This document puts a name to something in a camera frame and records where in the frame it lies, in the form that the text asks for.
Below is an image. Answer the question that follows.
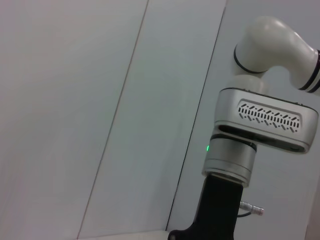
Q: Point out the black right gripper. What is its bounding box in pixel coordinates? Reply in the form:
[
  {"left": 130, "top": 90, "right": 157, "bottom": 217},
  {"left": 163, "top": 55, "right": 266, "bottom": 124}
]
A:
[{"left": 166, "top": 174, "right": 245, "bottom": 240}]

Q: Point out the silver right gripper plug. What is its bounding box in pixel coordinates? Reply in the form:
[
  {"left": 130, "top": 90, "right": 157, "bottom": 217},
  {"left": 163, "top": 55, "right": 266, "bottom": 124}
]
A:
[{"left": 238, "top": 199, "right": 266, "bottom": 217}]

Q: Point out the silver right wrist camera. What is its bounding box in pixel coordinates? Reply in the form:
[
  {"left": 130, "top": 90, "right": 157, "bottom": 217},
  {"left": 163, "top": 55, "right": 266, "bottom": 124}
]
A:
[{"left": 213, "top": 86, "right": 320, "bottom": 155}]

